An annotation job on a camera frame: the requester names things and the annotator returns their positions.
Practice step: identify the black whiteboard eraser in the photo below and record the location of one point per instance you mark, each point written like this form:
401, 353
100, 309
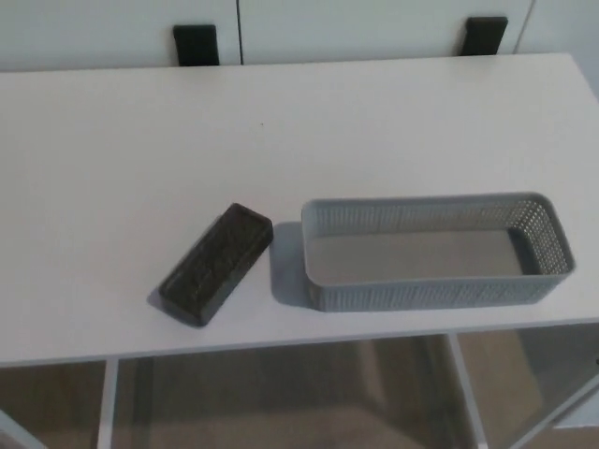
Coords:
215, 266

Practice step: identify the grey perforated plastic basket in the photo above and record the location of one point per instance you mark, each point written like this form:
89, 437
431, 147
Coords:
421, 294

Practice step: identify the white cabinet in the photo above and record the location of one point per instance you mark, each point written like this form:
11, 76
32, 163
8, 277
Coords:
327, 28

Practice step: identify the left black wall bracket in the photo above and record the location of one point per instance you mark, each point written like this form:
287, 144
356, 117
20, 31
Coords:
196, 44

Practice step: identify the black wall bracket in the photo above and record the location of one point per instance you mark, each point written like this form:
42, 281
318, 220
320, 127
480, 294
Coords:
483, 36
196, 44

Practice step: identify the white desk right leg frame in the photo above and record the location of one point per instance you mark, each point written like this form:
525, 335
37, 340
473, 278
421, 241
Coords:
468, 397

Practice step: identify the white desk leg frame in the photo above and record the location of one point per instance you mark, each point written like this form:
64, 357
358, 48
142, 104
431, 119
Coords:
468, 397
106, 407

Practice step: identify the right black wall bracket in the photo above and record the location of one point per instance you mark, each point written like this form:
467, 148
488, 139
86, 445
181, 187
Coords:
483, 36

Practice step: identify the white desk left leg frame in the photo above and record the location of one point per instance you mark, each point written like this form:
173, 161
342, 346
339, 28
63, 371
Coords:
106, 407

